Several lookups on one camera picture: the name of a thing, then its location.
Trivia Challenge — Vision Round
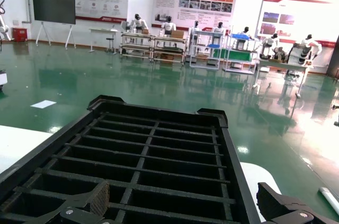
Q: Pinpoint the long white table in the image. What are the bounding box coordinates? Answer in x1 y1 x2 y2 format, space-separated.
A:
252 58 311 100

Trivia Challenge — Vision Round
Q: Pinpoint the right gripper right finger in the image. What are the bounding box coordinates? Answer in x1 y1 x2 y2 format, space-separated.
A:
256 181 339 224

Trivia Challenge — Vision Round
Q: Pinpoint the white frame workbench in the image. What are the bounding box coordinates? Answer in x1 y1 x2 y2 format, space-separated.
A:
119 32 155 62
153 35 186 65

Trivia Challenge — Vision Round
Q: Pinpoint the white frame rack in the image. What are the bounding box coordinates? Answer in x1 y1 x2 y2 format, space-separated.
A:
188 29 228 70

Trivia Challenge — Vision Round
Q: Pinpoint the black slotted plastic container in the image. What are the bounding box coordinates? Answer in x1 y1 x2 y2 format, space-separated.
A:
0 95 262 224

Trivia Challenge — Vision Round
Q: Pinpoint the white desk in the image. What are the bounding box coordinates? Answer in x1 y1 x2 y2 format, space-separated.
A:
88 28 121 53

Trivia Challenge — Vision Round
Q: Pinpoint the white tube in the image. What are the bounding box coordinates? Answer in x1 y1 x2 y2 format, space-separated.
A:
318 186 339 205

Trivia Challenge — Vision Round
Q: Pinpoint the white rack with green panel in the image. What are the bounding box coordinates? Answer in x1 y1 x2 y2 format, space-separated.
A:
221 32 260 74

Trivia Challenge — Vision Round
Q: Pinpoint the black display on white stand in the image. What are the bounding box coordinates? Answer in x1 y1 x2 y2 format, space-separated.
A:
32 0 77 49

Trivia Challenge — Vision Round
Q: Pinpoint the wall poster with dark photos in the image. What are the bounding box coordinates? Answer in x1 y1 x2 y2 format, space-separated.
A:
255 0 339 46

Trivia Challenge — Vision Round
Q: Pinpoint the dark door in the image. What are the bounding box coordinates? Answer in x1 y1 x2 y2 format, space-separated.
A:
326 35 339 78

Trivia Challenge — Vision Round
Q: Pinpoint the black stool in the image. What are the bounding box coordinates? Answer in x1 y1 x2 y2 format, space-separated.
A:
105 37 118 55

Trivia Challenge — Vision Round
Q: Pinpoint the red floor cabinet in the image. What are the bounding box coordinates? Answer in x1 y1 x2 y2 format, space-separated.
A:
12 27 29 42

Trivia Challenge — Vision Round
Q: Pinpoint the white black humanoid robot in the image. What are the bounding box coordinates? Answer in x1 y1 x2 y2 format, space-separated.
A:
261 33 288 60
191 20 202 47
158 16 177 37
238 26 254 39
290 34 323 66
129 14 149 34
212 22 226 35

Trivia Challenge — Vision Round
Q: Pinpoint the white paper sheet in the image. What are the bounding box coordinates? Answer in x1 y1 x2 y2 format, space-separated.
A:
30 100 57 109

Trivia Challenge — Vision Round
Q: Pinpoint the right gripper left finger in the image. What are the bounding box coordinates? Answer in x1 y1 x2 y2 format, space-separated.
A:
0 180 111 224

